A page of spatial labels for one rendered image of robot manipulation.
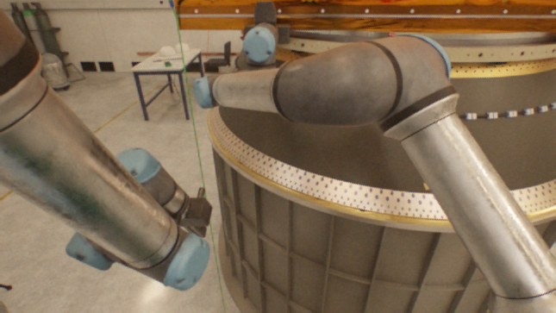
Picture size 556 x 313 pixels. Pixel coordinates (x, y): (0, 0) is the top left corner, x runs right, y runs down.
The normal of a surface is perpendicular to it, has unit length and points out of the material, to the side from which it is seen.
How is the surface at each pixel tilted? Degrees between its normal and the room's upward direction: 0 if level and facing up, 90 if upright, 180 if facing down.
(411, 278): 90
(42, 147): 93
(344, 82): 67
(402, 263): 90
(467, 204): 77
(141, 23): 90
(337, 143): 62
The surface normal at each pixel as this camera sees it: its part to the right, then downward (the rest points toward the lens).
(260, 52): -0.09, 0.47
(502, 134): 0.14, 0.00
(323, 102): -0.40, 0.44
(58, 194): 0.44, 0.62
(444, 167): -0.66, 0.15
